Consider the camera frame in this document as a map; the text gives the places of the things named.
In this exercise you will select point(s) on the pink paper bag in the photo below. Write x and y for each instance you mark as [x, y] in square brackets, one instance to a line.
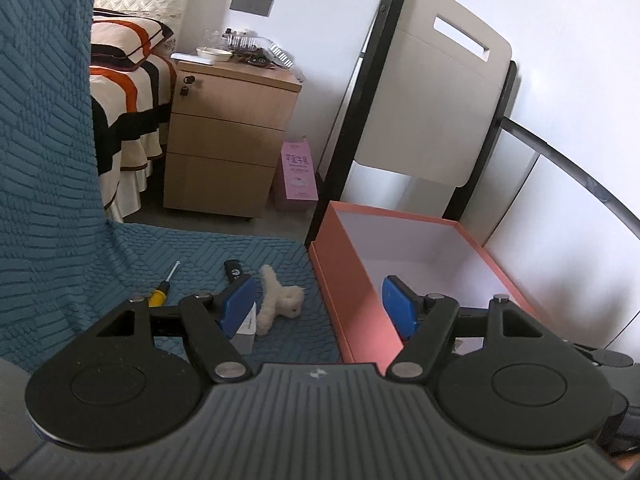
[296, 175]

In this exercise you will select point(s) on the pink cardboard box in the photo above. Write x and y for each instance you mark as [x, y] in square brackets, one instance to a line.
[360, 320]

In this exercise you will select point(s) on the white plush toy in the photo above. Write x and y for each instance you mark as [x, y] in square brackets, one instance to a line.
[280, 302]

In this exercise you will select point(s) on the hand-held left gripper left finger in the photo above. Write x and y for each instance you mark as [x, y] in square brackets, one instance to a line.
[239, 302]

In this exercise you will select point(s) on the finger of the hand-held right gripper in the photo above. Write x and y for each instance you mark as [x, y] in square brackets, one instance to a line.
[605, 356]

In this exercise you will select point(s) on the wooden drawer nightstand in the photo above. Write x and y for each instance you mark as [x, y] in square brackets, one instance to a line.
[225, 135]

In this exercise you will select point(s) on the curved black rail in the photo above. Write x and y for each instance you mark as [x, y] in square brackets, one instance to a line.
[575, 165]

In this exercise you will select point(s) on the striped pillow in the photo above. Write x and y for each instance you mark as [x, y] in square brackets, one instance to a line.
[125, 35]

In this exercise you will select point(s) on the white charger block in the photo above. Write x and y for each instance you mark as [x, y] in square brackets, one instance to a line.
[246, 334]

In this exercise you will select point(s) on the white bowl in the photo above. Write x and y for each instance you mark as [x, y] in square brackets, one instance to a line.
[214, 53]

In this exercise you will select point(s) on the grey wall switch plate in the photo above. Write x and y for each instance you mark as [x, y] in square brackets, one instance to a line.
[251, 3]

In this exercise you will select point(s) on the blue textured blanket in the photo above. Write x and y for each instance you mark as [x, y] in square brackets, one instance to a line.
[50, 160]

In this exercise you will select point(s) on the striped bed cover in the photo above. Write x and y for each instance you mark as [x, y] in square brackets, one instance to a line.
[125, 120]

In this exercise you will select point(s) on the drawer keys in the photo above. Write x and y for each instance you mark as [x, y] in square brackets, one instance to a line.
[186, 89]

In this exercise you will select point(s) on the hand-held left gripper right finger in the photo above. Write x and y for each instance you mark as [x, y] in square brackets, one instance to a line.
[400, 307]

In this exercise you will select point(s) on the small black tool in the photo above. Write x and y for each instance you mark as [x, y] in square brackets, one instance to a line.
[232, 267]

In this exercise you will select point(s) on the white flat book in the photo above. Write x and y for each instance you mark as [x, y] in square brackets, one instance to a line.
[187, 57]

